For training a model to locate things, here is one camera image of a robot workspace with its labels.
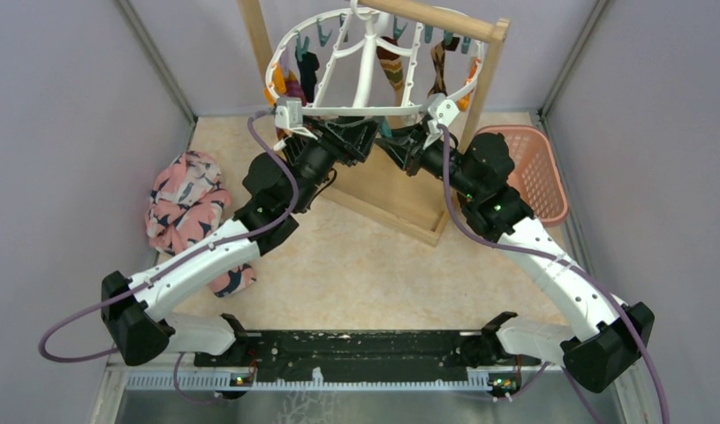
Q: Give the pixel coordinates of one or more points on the wooden hanger stand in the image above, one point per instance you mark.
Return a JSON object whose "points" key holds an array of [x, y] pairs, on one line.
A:
{"points": [[378, 189]]}

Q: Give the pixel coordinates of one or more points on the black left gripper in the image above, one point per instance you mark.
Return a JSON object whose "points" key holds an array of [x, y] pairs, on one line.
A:
{"points": [[348, 139]]}

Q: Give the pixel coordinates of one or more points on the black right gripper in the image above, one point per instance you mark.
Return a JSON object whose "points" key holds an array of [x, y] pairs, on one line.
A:
{"points": [[406, 155]]}

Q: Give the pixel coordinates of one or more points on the black white striped sock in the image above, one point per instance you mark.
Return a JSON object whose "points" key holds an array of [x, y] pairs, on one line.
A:
{"points": [[308, 65]]}

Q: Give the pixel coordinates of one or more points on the pink laundry basket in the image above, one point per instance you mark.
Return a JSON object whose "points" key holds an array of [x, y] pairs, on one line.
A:
{"points": [[535, 175]]}

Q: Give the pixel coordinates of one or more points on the maroon purple striped sock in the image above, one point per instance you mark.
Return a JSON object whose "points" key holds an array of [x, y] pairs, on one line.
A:
{"points": [[293, 87]]}

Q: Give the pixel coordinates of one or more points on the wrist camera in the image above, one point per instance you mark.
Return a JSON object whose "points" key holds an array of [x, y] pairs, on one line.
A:
{"points": [[288, 114], [438, 110]]}

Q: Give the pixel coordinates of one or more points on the pink navy patterned cloth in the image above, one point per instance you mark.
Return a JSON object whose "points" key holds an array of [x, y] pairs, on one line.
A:
{"points": [[187, 203]]}

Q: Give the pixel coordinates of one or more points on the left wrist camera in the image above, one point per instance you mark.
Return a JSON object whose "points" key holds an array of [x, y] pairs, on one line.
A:
{"points": [[288, 114]]}

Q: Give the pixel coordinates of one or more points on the brown argyle sock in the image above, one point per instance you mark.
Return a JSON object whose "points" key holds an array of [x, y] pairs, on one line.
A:
{"points": [[438, 56]]}

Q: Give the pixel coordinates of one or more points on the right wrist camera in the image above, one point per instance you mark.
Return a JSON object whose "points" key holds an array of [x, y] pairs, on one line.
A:
{"points": [[438, 110]]}

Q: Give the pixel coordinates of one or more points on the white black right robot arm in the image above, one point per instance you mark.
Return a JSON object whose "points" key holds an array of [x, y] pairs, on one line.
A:
{"points": [[602, 336]]}

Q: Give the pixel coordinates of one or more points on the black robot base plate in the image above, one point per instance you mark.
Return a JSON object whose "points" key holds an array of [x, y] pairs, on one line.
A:
{"points": [[391, 356]]}

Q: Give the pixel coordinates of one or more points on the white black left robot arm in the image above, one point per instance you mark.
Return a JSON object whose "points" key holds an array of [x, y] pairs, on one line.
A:
{"points": [[139, 311]]}

